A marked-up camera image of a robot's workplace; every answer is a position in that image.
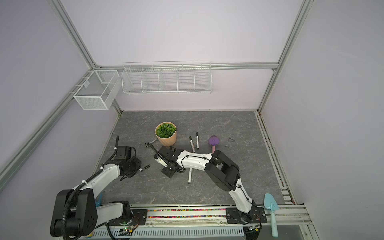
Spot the white marker pen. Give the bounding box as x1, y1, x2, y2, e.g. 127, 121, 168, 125
196, 132, 200, 150
188, 168, 193, 184
189, 136, 196, 153

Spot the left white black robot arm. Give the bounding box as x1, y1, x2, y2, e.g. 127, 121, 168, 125
50, 146, 147, 240

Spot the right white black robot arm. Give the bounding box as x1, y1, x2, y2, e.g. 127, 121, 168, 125
154, 147, 267, 225

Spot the potted green plant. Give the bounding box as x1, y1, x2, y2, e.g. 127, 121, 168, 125
155, 122, 177, 147

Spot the silver wrench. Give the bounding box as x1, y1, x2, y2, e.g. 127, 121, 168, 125
145, 139, 158, 147

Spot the white mesh box basket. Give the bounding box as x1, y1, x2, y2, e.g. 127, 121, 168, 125
74, 70, 122, 111

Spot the teal garden trowel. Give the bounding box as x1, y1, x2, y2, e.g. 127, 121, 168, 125
264, 193, 279, 238

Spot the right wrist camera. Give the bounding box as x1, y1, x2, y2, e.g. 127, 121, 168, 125
154, 154, 168, 167

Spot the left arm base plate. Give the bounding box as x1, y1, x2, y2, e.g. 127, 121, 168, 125
109, 209, 148, 226

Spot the white perforated cable tray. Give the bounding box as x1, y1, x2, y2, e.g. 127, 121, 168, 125
89, 226, 246, 240

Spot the white wire shelf basket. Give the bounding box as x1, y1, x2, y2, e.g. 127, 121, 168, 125
122, 61, 213, 94

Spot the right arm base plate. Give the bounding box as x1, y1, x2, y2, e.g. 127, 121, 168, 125
225, 206, 267, 225

